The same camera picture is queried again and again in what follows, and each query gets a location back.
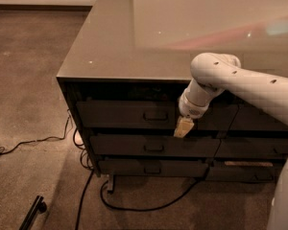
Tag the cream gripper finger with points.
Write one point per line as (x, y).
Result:
(184, 125)

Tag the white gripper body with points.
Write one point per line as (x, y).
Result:
(190, 110)

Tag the grey drawer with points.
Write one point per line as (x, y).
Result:
(141, 167)
(253, 148)
(150, 145)
(253, 119)
(150, 115)
(242, 171)

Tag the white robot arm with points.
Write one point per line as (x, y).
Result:
(214, 73)

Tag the grey cabinet counter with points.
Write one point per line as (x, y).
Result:
(141, 50)

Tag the black metal bar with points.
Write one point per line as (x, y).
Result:
(38, 207)

